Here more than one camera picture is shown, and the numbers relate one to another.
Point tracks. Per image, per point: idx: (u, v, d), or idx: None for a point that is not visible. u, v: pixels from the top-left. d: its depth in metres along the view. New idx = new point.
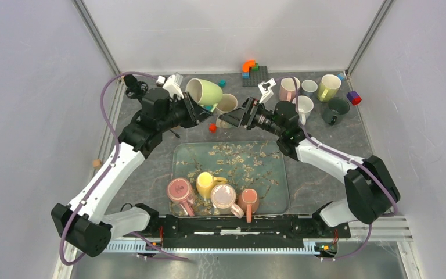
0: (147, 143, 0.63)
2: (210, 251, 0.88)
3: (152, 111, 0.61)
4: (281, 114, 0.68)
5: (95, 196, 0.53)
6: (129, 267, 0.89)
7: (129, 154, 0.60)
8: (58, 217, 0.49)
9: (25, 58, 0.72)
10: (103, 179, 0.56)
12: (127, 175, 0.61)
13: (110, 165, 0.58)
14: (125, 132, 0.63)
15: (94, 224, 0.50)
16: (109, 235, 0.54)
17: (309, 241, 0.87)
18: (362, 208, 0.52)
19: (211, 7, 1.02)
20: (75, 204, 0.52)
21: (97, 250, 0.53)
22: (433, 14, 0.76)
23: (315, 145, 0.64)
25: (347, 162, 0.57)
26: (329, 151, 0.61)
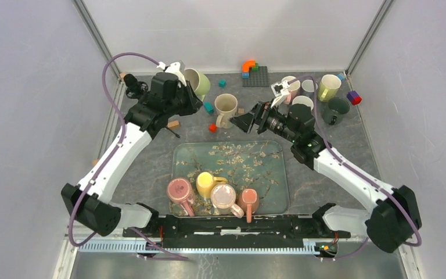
0: (153, 124, 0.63)
2: (210, 251, 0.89)
3: (162, 91, 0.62)
4: (296, 118, 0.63)
5: (103, 175, 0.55)
6: (129, 267, 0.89)
7: (136, 134, 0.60)
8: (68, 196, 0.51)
9: (25, 58, 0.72)
10: (111, 159, 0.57)
12: (134, 156, 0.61)
13: (117, 145, 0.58)
14: (132, 113, 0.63)
15: (104, 203, 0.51)
16: (118, 215, 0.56)
17: (309, 241, 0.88)
18: (382, 236, 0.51)
19: (210, 7, 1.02)
20: (85, 183, 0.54)
21: (108, 230, 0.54)
22: (433, 14, 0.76)
23: (339, 161, 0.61)
25: (376, 190, 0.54)
26: (355, 173, 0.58)
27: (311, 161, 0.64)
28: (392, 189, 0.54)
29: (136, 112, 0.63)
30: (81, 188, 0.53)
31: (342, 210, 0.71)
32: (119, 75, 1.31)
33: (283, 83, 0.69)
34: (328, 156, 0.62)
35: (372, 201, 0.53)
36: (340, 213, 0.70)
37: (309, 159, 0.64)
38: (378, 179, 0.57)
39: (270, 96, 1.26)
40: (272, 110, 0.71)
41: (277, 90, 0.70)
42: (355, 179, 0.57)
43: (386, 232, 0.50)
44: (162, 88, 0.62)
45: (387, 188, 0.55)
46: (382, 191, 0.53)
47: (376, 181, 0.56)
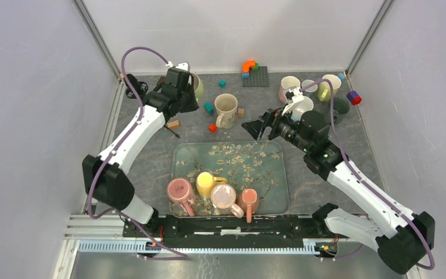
0: (168, 107, 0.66)
2: (210, 251, 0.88)
3: (176, 79, 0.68)
4: (309, 127, 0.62)
5: (123, 147, 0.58)
6: (129, 267, 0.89)
7: (153, 114, 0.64)
8: (90, 166, 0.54)
9: (25, 57, 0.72)
10: (131, 134, 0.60)
12: (150, 135, 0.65)
13: (136, 122, 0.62)
14: (148, 97, 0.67)
15: (123, 173, 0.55)
16: (133, 192, 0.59)
17: (309, 241, 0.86)
18: (394, 260, 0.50)
19: (210, 7, 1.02)
20: (105, 154, 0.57)
21: (121, 203, 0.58)
22: (433, 14, 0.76)
23: (358, 178, 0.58)
25: (396, 215, 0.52)
26: (375, 194, 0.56)
27: (326, 171, 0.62)
28: (413, 216, 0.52)
29: (152, 97, 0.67)
30: (102, 158, 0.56)
31: (349, 216, 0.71)
32: (118, 75, 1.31)
33: (295, 91, 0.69)
34: (345, 170, 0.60)
35: (391, 227, 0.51)
36: (345, 219, 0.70)
37: (323, 170, 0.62)
38: (397, 203, 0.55)
39: (270, 96, 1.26)
40: (283, 117, 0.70)
41: (289, 96, 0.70)
42: (374, 200, 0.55)
43: (400, 257, 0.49)
44: (177, 76, 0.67)
45: (407, 213, 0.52)
46: (403, 217, 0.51)
47: (396, 204, 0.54)
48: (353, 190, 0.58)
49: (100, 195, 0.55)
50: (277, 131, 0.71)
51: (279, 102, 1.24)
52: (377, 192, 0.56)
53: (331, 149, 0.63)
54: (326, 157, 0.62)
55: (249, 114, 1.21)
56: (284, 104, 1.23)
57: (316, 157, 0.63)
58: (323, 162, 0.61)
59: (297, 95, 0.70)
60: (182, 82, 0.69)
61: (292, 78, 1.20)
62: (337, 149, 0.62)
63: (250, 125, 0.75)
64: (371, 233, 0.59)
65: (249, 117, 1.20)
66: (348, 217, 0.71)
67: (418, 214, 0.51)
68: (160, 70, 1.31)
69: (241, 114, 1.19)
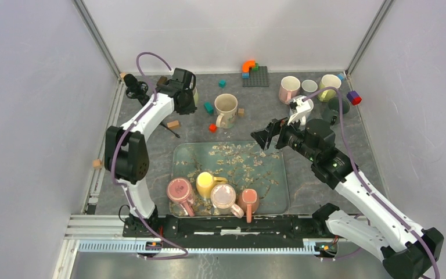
0: (176, 96, 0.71)
2: (210, 251, 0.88)
3: (183, 75, 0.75)
4: (315, 133, 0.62)
5: (143, 122, 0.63)
6: (129, 267, 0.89)
7: (165, 99, 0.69)
8: (113, 135, 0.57)
9: (24, 57, 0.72)
10: (148, 112, 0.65)
12: (163, 117, 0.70)
13: (152, 104, 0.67)
14: (159, 88, 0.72)
15: (144, 142, 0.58)
16: (148, 164, 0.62)
17: (309, 241, 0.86)
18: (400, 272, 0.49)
19: (210, 7, 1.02)
20: (127, 125, 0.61)
21: (140, 174, 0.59)
22: (433, 14, 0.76)
23: (367, 191, 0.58)
25: (406, 231, 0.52)
26: (386, 209, 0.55)
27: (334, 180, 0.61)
28: (422, 231, 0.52)
29: (163, 86, 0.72)
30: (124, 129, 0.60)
31: (352, 220, 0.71)
32: (118, 75, 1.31)
33: (298, 100, 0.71)
34: (355, 181, 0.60)
35: (400, 242, 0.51)
36: (348, 223, 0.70)
37: (332, 178, 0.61)
38: (407, 217, 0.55)
39: (270, 96, 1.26)
40: (288, 127, 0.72)
41: (293, 106, 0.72)
42: (384, 214, 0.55)
43: (406, 269, 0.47)
44: (183, 72, 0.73)
45: (417, 229, 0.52)
46: (413, 233, 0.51)
47: (406, 220, 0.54)
48: (364, 203, 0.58)
49: (120, 164, 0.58)
50: (284, 139, 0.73)
51: (279, 102, 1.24)
52: (387, 206, 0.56)
53: (339, 158, 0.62)
54: (334, 166, 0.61)
55: (249, 114, 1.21)
56: (284, 104, 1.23)
57: (324, 166, 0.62)
58: (331, 171, 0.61)
59: (301, 104, 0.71)
60: (187, 79, 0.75)
61: (292, 78, 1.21)
62: (345, 158, 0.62)
63: (258, 134, 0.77)
64: (377, 242, 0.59)
65: (249, 117, 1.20)
66: (350, 221, 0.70)
67: (428, 231, 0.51)
68: (160, 70, 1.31)
69: (241, 114, 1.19)
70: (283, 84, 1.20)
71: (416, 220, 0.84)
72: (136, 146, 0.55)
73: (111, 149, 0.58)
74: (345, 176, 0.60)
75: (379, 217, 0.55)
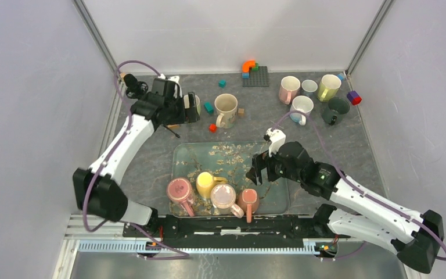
0: (155, 115, 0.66)
2: (210, 251, 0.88)
3: (163, 89, 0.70)
4: (287, 156, 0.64)
5: (114, 158, 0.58)
6: (130, 267, 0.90)
7: (141, 122, 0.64)
8: (81, 179, 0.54)
9: (25, 57, 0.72)
10: (121, 144, 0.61)
12: (139, 144, 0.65)
13: (126, 132, 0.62)
14: (136, 106, 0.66)
15: (114, 184, 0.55)
16: (123, 200, 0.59)
17: (309, 241, 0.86)
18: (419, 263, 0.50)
19: (210, 7, 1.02)
20: (96, 166, 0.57)
21: (115, 213, 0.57)
22: (433, 13, 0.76)
23: (360, 193, 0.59)
25: (407, 221, 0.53)
26: (381, 204, 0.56)
27: (326, 192, 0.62)
28: (422, 217, 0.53)
29: (140, 106, 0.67)
30: (93, 170, 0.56)
31: (353, 217, 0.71)
32: None
33: (269, 131, 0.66)
34: (346, 188, 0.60)
35: (407, 234, 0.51)
36: (350, 222, 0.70)
37: (324, 190, 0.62)
38: (403, 207, 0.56)
39: (270, 96, 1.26)
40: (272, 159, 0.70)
41: (266, 138, 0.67)
42: (382, 211, 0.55)
43: (422, 259, 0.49)
44: (164, 85, 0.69)
45: (416, 215, 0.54)
46: (415, 222, 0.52)
47: (403, 210, 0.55)
48: (360, 206, 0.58)
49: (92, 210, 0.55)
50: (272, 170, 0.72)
51: (279, 102, 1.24)
52: (382, 202, 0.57)
53: (324, 169, 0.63)
54: (322, 179, 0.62)
55: (249, 114, 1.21)
56: (284, 104, 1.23)
57: (312, 182, 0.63)
58: (321, 183, 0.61)
59: (272, 133, 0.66)
60: (169, 90, 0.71)
61: (292, 78, 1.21)
62: (331, 168, 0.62)
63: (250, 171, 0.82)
64: (385, 237, 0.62)
65: (249, 117, 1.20)
66: (352, 219, 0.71)
67: (426, 214, 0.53)
68: (146, 69, 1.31)
69: (241, 114, 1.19)
70: (282, 84, 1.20)
71: None
72: (107, 192, 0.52)
73: (81, 194, 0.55)
74: (336, 186, 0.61)
75: (380, 215, 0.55)
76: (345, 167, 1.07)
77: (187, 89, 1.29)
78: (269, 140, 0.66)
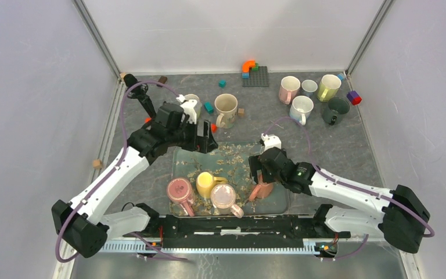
0: (153, 150, 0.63)
2: (210, 251, 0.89)
3: (166, 120, 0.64)
4: (266, 159, 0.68)
5: (96, 196, 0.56)
6: (129, 267, 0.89)
7: (135, 158, 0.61)
8: (58, 213, 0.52)
9: (24, 58, 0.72)
10: (107, 180, 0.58)
12: (129, 179, 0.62)
13: (115, 167, 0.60)
14: (136, 136, 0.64)
15: (92, 225, 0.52)
16: (105, 236, 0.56)
17: (309, 241, 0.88)
18: (399, 238, 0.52)
19: (211, 7, 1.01)
20: (76, 201, 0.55)
21: (92, 251, 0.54)
22: (433, 14, 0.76)
23: (333, 181, 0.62)
25: (377, 198, 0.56)
26: (351, 187, 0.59)
27: (307, 189, 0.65)
28: (392, 193, 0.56)
29: (139, 138, 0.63)
30: (72, 206, 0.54)
31: (346, 211, 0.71)
32: (118, 75, 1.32)
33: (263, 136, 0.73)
34: (320, 179, 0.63)
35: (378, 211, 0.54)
36: (344, 215, 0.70)
37: (305, 186, 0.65)
38: (374, 187, 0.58)
39: (270, 96, 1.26)
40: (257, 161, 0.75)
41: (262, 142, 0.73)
42: (353, 193, 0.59)
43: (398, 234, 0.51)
44: (167, 116, 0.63)
45: (387, 192, 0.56)
46: (384, 198, 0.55)
47: (373, 189, 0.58)
48: (334, 194, 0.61)
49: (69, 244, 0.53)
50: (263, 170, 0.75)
51: (279, 102, 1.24)
52: (353, 185, 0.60)
53: (302, 167, 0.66)
54: (299, 175, 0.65)
55: (249, 114, 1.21)
56: (284, 104, 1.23)
57: (292, 179, 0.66)
58: (300, 181, 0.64)
59: (268, 138, 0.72)
60: (173, 122, 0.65)
61: (292, 78, 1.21)
62: (307, 164, 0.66)
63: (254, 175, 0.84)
64: (373, 222, 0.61)
65: (249, 117, 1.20)
66: (346, 213, 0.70)
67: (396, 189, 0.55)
68: (146, 69, 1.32)
69: (240, 114, 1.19)
70: (282, 84, 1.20)
71: None
72: (82, 233, 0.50)
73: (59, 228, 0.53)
74: (311, 179, 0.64)
75: (352, 198, 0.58)
76: (345, 167, 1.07)
77: (187, 89, 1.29)
78: (264, 144, 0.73)
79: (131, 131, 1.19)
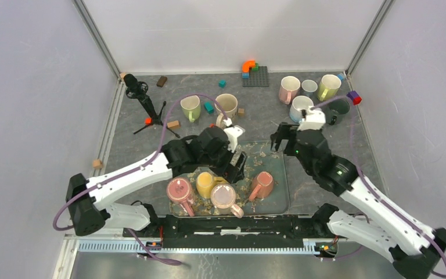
0: (181, 165, 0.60)
2: (209, 251, 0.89)
3: (207, 143, 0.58)
4: (306, 143, 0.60)
5: (112, 186, 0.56)
6: (129, 267, 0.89)
7: (162, 167, 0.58)
8: (74, 185, 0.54)
9: (25, 58, 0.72)
10: (128, 175, 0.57)
12: (148, 182, 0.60)
13: (140, 166, 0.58)
14: (172, 147, 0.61)
15: (94, 211, 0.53)
16: (102, 225, 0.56)
17: (309, 241, 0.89)
18: (414, 274, 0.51)
19: (211, 7, 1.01)
20: (93, 182, 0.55)
21: (85, 231, 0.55)
22: (433, 13, 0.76)
23: (376, 197, 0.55)
25: (417, 235, 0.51)
26: (395, 213, 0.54)
27: (339, 189, 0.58)
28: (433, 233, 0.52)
29: (173, 149, 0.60)
30: (87, 185, 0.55)
31: (353, 220, 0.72)
32: (118, 75, 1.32)
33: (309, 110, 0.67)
34: (362, 188, 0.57)
35: (414, 247, 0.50)
36: (351, 224, 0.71)
37: (338, 185, 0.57)
38: (416, 220, 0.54)
39: (270, 96, 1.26)
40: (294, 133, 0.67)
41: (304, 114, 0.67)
42: (394, 220, 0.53)
43: (421, 272, 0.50)
44: (208, 140, 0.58)
45: (428, 231, 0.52)
46: (426, 238, 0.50)
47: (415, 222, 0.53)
48: (371, 210, 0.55)
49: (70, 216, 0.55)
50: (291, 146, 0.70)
51: (279, 102, 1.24)
52: (397, 211, 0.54)
53: (341, 164, 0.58)
54: (338, 174, 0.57)
55: (249, 114, 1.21)
56: (284, 104, 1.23)
57: (327, 175, 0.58)
58: (335, 178, 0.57)
59: (311, 113, 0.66)
60: (212, 147, 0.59)
61: (292, 78, 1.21)
62: (348, 164, 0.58)
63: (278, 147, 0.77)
64: (383, 243, 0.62)
65: (249, 117, 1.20)
66: (353, 222, 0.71)
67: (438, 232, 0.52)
68: (146, 69, 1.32)
69: (240, 114, 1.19)
70: (282, 84, 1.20)
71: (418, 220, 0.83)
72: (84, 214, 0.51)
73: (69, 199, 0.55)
74: (352, 185, 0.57)
75: (391, 224, 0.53)
76: None
77: (187, 89, 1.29)
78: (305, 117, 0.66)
79: (131, 131, 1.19)
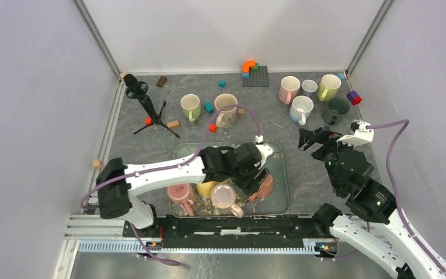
0: (213, 174, 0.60)
2: (210, 251, 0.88)
3: (243, 157, 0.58)
4: (351, 170, 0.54)
5: (148, 176, 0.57)
6: (129, 267, 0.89)
7: (197, 171, 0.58)
8: (114, 168, 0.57)
9: (24, 57, 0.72)
10: (165, 170, 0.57)
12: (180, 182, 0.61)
13: (177, 164, 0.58)
14: (208, 155, 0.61)
15: (127, 197, 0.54)
16: (125, 212, 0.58)
17: (309, 241, 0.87)
18: None
19: (210, 7, 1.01)
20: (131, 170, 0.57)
21: (108, 215, 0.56)
22: (434, 13, 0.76)
23: (409, 233, 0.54)
25: (440, 272, 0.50)
26: (424, 249, 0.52)
27: (373, 218, 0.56)
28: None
29: (207, 157, 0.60)
30: (126, 171, 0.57)
31: (358, 229, 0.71)
32: (118, 75, 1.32)
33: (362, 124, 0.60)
34: (397, 221, 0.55)
35: None
36: (356, 233, 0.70)
37: (374, 215, 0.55)
38: (441, 257, 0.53)
39: (270, 96, 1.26)
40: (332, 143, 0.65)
41: (353, 127, 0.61)
42: (421, 256, 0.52)
43: None
44: (244, 155, 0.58)
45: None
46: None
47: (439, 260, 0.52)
48: (401, 243, 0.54)
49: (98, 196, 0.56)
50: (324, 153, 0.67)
51: (279, 102, 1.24)
52: (427, 249, 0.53)
53: (381, 195, 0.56)
54: (377, 204, 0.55)
55: (249, 114, 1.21)
56: (284, 104, 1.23)
57: (364, 203, 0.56)
58: (374, 210, 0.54)
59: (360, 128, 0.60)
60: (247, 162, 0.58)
61: (292, 78, 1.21)
62: (386, 193, 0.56)
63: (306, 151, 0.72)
64: (391, 261, 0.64)
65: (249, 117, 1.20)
66: (358, 231, 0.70)
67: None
68: (146, 69, 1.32)
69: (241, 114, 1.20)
70: (282, 84, 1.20)
71: (418, 220, 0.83)
72: (117, 197, 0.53)
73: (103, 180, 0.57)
74: (389, 218, 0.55)
75: (417, 258, 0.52)
76: None
77: (187, 89, 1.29)
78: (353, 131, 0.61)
79: (131, 131, 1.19)
